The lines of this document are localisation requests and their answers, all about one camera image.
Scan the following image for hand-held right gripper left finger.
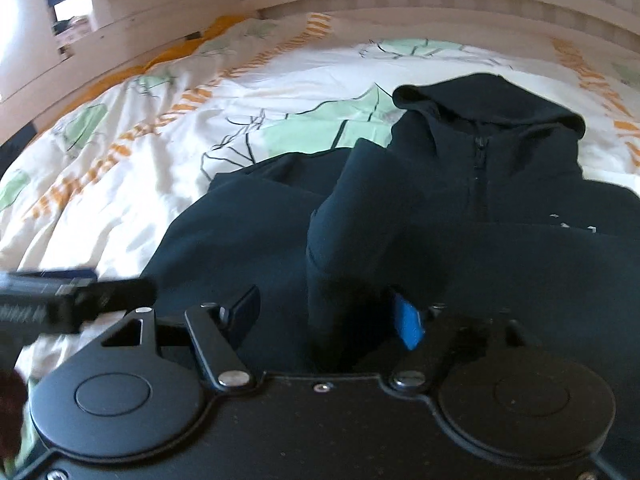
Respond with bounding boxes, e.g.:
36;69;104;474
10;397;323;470
100;285;261;391

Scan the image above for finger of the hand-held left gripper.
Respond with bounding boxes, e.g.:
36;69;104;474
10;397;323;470
79;277;159;322

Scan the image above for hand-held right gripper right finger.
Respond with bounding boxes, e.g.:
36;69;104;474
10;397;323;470
391;292;531;390

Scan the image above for dark navy zip hoodie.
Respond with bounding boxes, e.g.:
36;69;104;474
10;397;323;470
140;72;640;376

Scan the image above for dark red cloth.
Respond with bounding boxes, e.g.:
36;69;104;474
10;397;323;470
0;369;27;466

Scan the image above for black metal bar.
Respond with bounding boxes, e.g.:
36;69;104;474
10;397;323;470
0;122;40;162

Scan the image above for white leaf-print blanket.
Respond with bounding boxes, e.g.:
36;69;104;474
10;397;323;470
0;12;640;461

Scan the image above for orange bed sheet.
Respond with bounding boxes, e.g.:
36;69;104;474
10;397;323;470
60;14;251;116

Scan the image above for pale cluttered shelf items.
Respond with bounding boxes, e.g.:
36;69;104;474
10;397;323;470
52;12;97;56

